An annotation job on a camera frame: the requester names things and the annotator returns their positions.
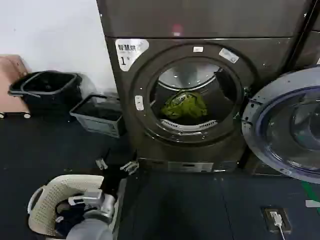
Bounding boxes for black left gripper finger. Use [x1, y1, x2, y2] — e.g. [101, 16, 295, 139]
[95, 147, 112, 171]
[119, 152, 140, 174]

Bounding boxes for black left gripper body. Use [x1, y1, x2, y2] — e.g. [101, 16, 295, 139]
[99, 163, 129, 200]

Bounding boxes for grey plastic crate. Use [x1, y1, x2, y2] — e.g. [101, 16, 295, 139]
[69, 93, 127, 139]

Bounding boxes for white perforated laundry basket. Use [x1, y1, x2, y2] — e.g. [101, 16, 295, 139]
[27, 174, 121, 240]

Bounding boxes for dark navy clothes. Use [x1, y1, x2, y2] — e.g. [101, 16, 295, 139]
[54, 191, 89, 239]

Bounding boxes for green garment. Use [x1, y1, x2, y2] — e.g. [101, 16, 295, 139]
[160, 91, 209, 119]

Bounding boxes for black plastic bucket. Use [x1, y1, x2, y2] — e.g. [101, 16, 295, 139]
[7, 70, 84, 119]

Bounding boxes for grey dryer with open drum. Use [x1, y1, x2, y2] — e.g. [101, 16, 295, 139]
[96, 0, 302, 174]

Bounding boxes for pink board cart with wheels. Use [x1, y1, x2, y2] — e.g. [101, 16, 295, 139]
[0, 54, 32, 120]

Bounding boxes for black floor socket box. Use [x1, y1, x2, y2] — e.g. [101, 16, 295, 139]
[260, 205, 293, 233]

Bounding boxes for white plug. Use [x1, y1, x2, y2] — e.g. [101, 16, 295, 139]
[269, 211, 283, 226]

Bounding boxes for round glass dryer door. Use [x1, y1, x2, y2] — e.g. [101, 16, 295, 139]
[241, 63, 320, 186]

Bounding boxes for green floor tape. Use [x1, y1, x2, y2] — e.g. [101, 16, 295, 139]
[300, 180, 320, 201]

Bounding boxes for white floor marker strip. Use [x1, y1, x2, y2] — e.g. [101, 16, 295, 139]
[304, 199, 320, 209]

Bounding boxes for grey neighbouring dryer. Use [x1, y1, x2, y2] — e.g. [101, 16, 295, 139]
[246, 0, 320, 176]

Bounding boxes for white cable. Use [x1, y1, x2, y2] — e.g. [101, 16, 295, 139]
[276, 223, 288, 240]

